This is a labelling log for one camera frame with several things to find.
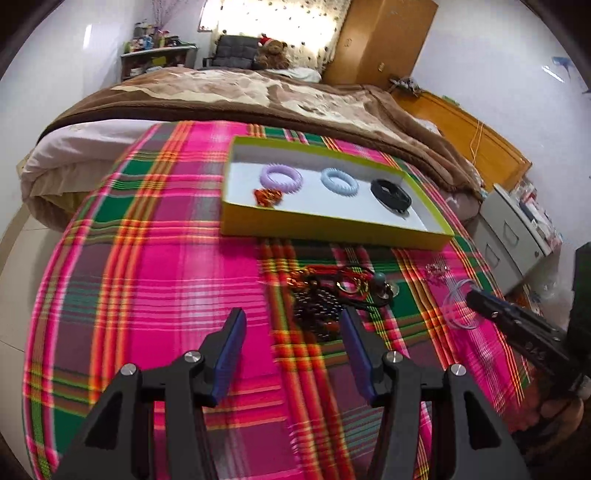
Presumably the grey ring bangle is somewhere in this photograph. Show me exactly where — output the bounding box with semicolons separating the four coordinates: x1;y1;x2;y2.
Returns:
441;279;481;331

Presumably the pink crystal chain bracelet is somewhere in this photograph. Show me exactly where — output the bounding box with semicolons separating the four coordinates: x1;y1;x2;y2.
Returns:
423;260;452;282

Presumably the black cord with teal bead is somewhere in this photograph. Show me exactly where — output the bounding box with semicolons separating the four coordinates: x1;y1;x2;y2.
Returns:
341;271;401;309

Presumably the red gold cord ornament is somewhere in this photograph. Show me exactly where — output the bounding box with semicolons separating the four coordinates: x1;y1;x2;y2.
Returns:
287;264;375;296

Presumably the black wristband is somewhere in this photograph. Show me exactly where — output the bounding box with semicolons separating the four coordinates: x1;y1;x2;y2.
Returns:
370;179;412;214

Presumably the dark beaded bracelet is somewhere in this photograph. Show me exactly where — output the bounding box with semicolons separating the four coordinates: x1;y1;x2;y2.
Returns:
290;285;346;342

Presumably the light blue spiral hair tie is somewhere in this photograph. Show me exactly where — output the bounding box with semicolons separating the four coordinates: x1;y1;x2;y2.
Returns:
320;167;360;198

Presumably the red knotted cord bracelet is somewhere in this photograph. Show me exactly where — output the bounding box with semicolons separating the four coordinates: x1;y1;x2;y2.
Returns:
252;186;284;208

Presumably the purple spiral hair tie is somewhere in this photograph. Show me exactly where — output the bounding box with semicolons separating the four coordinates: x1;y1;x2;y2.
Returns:
259;163;305;193

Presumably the person's right hand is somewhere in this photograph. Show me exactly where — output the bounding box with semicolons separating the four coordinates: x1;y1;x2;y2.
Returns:
517;390;584;436

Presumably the grey bedside cabinet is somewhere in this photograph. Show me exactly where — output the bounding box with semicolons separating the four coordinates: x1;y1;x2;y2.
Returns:
469;184;563;298

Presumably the wooden headboard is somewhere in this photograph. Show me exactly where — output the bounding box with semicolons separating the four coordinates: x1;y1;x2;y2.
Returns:
393;89;532;192

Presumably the pink plaid tablecloth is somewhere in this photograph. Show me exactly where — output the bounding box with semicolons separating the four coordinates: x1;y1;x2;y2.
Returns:
23;122;530;479

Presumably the brown fleece blanket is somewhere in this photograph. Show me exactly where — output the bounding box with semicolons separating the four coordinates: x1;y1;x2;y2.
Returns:
45;67;482;198

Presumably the yellow-green shallow box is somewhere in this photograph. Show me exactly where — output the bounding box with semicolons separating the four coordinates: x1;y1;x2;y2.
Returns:
221;136;454;251

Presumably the bed with white sheet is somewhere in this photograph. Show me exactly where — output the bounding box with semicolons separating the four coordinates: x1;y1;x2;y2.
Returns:
20;67;486;232

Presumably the wooden wardrobe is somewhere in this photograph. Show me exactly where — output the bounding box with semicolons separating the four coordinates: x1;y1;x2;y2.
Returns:
322;0;438;90

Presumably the white pillow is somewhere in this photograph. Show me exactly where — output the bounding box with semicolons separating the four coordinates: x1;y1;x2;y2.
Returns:
276;67;322;83

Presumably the dotted window curtain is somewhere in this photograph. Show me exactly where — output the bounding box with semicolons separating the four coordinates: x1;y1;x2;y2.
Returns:
198;0;352;72

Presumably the teddy bear with santa hat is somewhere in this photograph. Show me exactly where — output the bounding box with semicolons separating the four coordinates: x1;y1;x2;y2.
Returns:
253;34;290;70

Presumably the black office chair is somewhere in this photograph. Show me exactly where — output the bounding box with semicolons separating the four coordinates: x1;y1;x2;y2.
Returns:
202;35;259;70

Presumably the cluttered desk shelf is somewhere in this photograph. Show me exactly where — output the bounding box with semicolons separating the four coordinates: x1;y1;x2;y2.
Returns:
120;44;198;81

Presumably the dried branch bouquet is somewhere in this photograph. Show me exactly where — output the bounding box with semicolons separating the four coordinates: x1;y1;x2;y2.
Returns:
151;0;186;27

